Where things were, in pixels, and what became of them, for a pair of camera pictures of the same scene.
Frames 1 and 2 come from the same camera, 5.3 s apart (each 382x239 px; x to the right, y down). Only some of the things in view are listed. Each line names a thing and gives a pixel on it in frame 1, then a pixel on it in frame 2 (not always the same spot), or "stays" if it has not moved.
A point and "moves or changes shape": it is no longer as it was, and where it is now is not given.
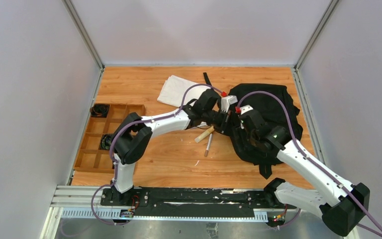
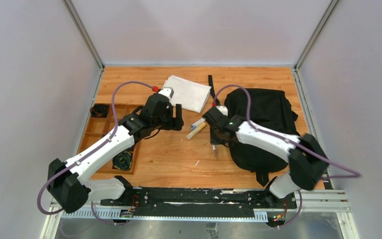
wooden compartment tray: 91,157 stays
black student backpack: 274,102 moves or changes shape
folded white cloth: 175,88 stays
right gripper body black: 248,140 -> 216,137
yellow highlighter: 209,131 -> 196,130
